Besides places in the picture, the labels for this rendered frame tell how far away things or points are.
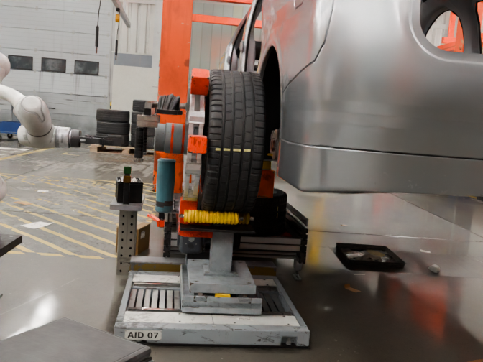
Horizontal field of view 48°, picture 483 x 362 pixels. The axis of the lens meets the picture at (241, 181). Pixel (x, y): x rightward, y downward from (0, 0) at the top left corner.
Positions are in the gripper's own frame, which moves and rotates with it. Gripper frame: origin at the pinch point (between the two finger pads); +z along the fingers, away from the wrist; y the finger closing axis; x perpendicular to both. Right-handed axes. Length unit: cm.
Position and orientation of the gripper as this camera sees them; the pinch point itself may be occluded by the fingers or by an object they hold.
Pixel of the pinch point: (120, 141)
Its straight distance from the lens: 240.7
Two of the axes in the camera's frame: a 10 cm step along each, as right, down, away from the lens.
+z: 9.9, 0.6, 1.3
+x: 0.8, -9.9, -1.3
